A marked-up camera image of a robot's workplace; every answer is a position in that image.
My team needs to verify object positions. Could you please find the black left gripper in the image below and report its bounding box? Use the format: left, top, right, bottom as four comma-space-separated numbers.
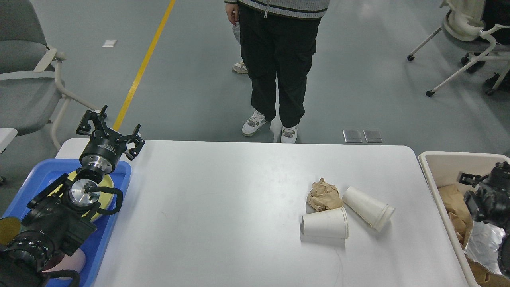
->
75, 105, 145, 176

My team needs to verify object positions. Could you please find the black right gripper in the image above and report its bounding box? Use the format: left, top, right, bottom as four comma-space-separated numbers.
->
458, 172, 488, 222

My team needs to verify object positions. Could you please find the yellow plate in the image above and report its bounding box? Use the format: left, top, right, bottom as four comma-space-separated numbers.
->
68, 171, 114, 223

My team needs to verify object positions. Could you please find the aluminium foil tray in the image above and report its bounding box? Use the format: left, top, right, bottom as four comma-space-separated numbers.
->
464, 222, 505, 275

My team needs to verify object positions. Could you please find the white paper cup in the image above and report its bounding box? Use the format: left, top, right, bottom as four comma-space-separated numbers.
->
342, 187, 395, 232
302, 207, 349, 240

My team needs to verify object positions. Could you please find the pink mug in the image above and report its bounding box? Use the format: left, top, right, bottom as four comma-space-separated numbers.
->
42, 248, 86, 273

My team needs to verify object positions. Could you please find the white paper cup front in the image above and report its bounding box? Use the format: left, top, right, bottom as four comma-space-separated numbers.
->
302, 207, 349, 240

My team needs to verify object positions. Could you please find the small brown paper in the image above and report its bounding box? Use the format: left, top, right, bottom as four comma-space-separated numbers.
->
306, 178, 344, 212

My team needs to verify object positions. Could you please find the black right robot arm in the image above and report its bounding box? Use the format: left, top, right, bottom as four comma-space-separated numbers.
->
457, 161, 510, 278

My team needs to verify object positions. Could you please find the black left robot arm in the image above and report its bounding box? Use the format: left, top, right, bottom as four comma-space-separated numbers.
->
1, 106, 145, 287

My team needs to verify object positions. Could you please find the brown paper in bin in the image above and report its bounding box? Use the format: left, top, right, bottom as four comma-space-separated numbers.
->
438, 184, 473, 249

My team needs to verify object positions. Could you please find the beige plastic bin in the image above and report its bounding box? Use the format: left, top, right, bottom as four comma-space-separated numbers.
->
418, 152, 509, 287

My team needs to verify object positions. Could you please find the blue plastic tray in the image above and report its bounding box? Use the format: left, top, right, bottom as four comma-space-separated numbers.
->
2, 159, 131, 287

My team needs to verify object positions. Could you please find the white office chair left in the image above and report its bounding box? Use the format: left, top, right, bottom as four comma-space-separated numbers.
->
0, 0, 99, 149

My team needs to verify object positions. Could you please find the white office chair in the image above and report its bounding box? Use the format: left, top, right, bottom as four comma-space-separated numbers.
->
0, 0, 99, 149
407, 0, 509, 97

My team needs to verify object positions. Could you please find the small white side table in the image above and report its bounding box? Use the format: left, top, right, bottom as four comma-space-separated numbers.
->
0, 128, 18, 154

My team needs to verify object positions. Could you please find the right metal floor plate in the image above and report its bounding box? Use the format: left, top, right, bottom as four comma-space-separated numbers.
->
363, 129, 384, 143

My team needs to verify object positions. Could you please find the metal floor plate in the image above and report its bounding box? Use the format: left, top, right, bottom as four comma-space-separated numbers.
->
363, 129, 384, 143
343, 130, 363, 143

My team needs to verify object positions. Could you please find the left metal floor plate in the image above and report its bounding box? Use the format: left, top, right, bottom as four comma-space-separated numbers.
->
343, 130, 363, 143

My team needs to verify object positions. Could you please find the white office chair right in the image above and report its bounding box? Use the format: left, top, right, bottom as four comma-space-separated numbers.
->
407, 0, 509, 97

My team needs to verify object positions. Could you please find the person in black left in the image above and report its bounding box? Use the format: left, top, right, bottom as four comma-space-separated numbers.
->
225, 0, 330, 143

